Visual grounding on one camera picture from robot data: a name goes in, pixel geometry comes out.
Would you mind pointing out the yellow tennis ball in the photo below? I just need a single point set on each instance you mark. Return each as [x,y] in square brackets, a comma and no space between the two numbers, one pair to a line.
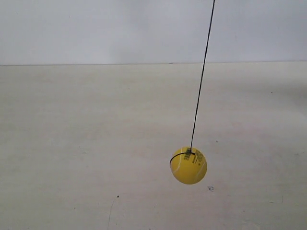
[188,165]

